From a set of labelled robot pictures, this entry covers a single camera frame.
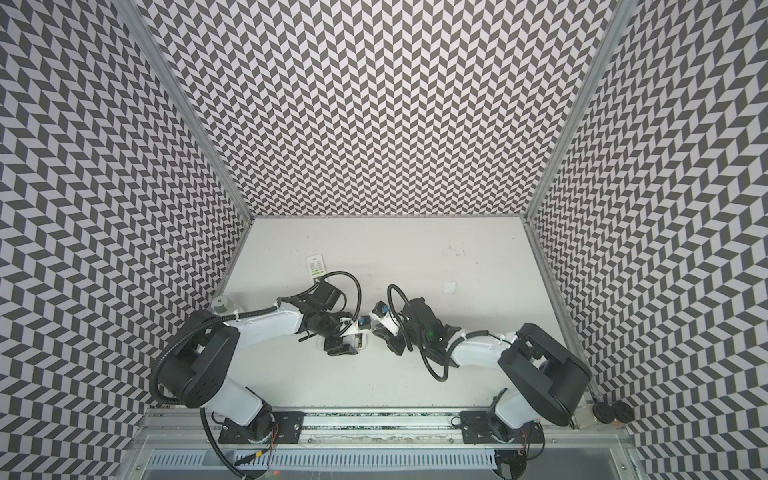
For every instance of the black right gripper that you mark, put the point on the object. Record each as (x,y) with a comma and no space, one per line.
(398,335)

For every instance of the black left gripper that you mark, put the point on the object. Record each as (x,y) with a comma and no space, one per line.
(342,350)

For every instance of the white battery cover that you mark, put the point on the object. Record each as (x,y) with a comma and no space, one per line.
(450,287)

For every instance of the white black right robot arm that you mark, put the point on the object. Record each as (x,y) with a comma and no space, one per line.
(548,379)

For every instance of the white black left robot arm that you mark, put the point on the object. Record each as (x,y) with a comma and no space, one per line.
(193,368)

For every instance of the white remote green buttons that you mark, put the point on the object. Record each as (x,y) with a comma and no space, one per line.
(316,266)

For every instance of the clear glass jar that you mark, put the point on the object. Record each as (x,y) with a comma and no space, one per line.
(223,305)

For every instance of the black round knob pair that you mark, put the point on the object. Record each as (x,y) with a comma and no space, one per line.
(618,411)

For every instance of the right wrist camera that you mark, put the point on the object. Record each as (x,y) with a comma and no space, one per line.
(382,319)

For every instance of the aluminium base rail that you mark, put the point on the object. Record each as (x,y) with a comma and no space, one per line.
(368,428)

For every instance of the aluminium corner post left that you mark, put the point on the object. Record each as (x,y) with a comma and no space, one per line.
(129,13)

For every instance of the aluminium corner post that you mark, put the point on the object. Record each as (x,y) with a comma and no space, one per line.
(605,50)
(129,13)

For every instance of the aluminium corner post right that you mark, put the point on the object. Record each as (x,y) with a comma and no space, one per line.
(605,50)

